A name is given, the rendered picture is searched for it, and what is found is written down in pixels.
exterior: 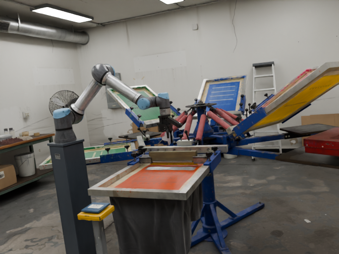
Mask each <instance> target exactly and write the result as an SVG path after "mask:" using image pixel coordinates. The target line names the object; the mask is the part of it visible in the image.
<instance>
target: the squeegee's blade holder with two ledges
mask: <svg viewBox="0 0 339 254"><path fill-rule="evenodd" d="M192 162H193V161H153V163H192Z"/></svg>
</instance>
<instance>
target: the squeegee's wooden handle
mask: <svg viewBox="0 0 339 254"><path fill-rule="evenodd" d="M193 156H197V151H150V152H149V157H151V160H152V162H153V161H193Z"/></svg>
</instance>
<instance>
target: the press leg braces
mask: <svg viewBox="0 0 339 254"><path fill-rule="evenodd" d="M217 206H218V207H219V208H220V209H222V210H223V211H225V212H226V213H227V214H229V215H230V217H229V218H230V219H233V220H234V219H236V218H238V217H240V216H239V215H236V214H235V213H233V212H232V211H231V210H229V209H228V208H227V207H225V206H224V205H223V204H221V203H220V202H219V201H217ZM209 207H210V211H211V214H212V217H213V221H214V224H215V228H216V231H217V235H218V239H219V244H217V245H218V246H219V248H220V249H221V250H226V249H229V248H228V247H227V245H226V244H225V241H224V238H223V234H222V231H221V227H220V224H219V220H218V217H217V214H216V211H215V208H214V204H211V205H209ZM205 210H206V205H205V204H203V207H202V210H201V216H200V219H201V217H204V211H205ZM200 219H198V220H197V221H193V222H192V224H191V232H192V235H193V233H194V231H195V229H196V227H197V225H198V223H199V221H200Z"/></svg>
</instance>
